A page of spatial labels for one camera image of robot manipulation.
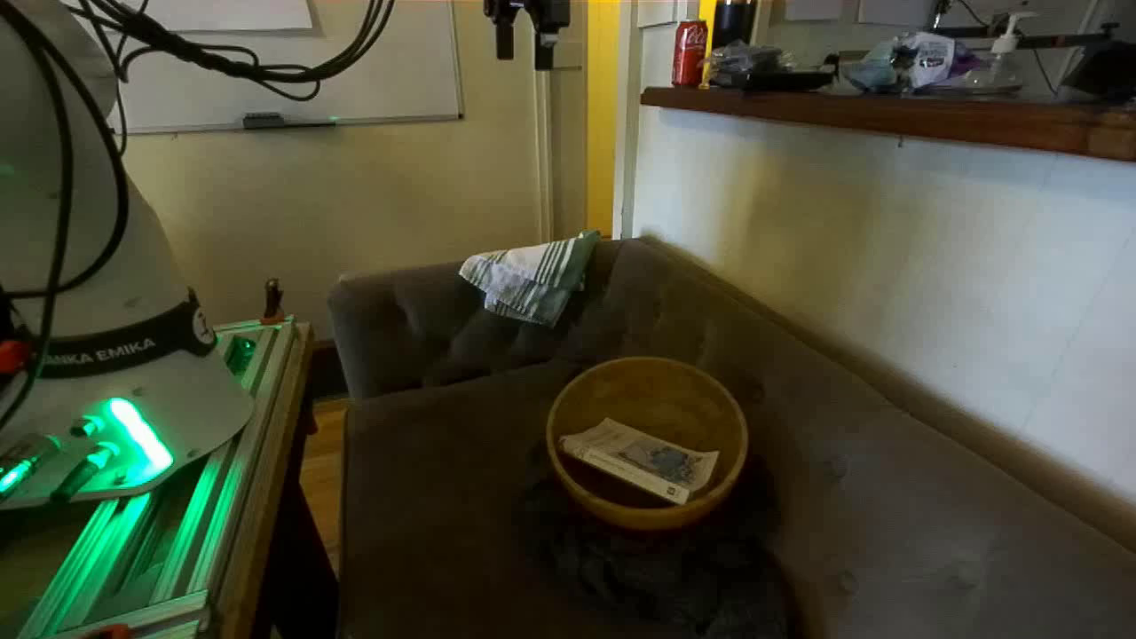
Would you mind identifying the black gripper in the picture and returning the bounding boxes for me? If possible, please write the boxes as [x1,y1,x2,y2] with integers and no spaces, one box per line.
[484,0,570,72]

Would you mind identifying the white and green towel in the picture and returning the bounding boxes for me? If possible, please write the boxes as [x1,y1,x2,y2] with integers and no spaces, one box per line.
[459,229,596,328]

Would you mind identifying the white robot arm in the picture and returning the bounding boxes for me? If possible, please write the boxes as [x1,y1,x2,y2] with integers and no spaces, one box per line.
[0,0,543,510]

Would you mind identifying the red soda can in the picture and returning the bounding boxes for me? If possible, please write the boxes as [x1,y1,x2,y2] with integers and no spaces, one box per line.
[672,21,707,87]

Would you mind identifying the crumpled plastic bag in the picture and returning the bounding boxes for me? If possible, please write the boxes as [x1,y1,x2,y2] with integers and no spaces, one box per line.
[846,33,977,97]

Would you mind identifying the grey tufted sofa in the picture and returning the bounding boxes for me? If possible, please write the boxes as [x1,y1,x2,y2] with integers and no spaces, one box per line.
[330,242,1136,639]

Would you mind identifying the wooden bowl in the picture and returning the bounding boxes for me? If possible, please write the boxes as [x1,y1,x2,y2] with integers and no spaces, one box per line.
[543,355,747,534]

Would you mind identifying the paper packet in bowl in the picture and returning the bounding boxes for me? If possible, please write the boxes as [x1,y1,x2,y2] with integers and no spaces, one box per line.
[561,419,717,505]

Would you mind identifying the wooden counter shelf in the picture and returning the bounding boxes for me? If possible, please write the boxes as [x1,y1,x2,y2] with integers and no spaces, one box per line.
[639,87,1136,163]

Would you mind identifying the dark grey cloth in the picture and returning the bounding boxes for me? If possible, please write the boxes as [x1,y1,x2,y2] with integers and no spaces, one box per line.
[514,467,805,639]

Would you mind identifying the aluminium robot mounting table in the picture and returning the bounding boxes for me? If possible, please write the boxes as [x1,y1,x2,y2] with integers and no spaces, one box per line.
[0,321,336,639]

